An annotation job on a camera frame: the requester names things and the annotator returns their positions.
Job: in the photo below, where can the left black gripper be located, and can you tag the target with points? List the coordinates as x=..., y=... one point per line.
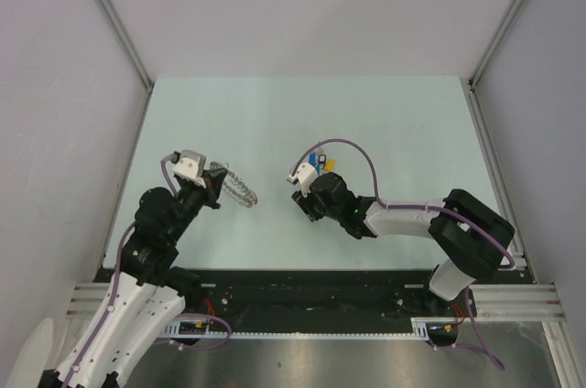
x=213, y=178

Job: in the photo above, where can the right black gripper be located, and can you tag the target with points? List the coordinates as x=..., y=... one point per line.
x=306, y=205

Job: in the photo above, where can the metal disc with keyrings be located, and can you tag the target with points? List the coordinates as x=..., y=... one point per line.
x=235, y=188

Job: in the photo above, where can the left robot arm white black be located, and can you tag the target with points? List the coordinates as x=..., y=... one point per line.
x=147, y=290

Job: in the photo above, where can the yellow key tag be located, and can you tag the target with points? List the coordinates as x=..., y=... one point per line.
x=329, y=165

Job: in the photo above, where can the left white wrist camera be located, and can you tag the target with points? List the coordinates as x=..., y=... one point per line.
x=189, y=166

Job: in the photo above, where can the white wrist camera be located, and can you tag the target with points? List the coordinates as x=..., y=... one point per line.
x=189, y=166
x=303, y=176

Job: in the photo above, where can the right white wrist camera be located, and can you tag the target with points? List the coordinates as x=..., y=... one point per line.
x=303, y=176

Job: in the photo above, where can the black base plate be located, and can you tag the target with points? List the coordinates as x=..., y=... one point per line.
x=326, y=302

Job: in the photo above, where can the white slotted cable duct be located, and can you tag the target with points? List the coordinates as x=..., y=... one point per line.
x=170, y=335

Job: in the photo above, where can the left aluminium frame post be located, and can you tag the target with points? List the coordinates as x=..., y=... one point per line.
x=121, y=35

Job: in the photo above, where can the aluminium frame post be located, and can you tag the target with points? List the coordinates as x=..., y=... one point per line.
x=504, y=26
x=121, y=35

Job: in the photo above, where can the right aluminium frame post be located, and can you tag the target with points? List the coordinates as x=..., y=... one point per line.
x=504, y=26

